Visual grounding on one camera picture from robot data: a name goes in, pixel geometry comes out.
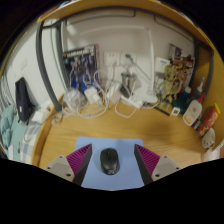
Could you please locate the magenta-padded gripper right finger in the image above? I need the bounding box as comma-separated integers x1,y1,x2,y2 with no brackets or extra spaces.
134,143,182,185

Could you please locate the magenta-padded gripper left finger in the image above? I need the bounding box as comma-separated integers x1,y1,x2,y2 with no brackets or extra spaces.
44,143,94,187

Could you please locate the black computer mouse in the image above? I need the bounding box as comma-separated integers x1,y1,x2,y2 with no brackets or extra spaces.
100,148,120,176

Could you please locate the light blue mouse pad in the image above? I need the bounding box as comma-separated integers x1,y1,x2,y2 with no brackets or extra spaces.
73,135,148,192

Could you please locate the small white cube clock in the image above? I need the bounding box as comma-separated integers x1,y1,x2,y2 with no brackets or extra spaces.
170,106,181,117

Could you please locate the white power strip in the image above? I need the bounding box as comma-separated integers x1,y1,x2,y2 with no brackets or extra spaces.
119,95,144,109

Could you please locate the white desk lamp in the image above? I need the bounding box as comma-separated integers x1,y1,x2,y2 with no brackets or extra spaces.
66,23,159,104

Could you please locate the clear plastic jar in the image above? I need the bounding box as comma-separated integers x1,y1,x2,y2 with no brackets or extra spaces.
63,89,83,109

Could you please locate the clear plastic cup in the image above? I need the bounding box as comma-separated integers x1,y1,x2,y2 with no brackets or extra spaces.
204,148,221,163

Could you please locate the white printed mug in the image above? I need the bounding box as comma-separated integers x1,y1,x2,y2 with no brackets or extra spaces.
201,127,217,150

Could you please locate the white red-capped lotion bottle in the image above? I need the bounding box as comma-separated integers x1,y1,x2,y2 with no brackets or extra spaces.
182,93,206,128

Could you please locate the white power adapter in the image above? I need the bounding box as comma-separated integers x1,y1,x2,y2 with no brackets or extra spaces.
83,87,101,105

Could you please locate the green round tin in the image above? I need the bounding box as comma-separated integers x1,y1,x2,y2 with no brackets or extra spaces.
173,93,192,108

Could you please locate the red yellow-lidded snack can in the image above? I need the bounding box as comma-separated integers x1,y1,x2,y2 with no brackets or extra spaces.
197,102,222,138

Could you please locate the teal cloth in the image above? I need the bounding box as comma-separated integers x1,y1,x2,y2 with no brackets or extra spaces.
0,104,24,158

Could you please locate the brown tree creature figurine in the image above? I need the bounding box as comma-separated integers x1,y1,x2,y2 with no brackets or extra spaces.
158,63,188,108

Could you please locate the black bag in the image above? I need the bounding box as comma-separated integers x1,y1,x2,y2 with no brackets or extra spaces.
14,77,34,123

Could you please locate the metal cup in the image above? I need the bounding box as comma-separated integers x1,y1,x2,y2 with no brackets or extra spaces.
120,71,138,93

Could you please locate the dark white-nozzle spray bottle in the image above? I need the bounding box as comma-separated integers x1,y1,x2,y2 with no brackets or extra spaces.
193,77,206,101

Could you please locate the blue robot model kit box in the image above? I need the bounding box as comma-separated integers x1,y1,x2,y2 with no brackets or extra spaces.
62,44,101,89

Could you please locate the colourful printed box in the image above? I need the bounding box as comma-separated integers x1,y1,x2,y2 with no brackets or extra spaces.
168,43,196,71

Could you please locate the white charging cable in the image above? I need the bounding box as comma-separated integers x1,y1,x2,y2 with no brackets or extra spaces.
59,68,144,120

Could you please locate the white wall-mounted box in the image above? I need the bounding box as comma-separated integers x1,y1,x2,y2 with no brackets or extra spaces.
154,57,171,76

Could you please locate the white wall socket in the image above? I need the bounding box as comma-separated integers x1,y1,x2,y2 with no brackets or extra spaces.
103,51,120,66
120,52,137,67

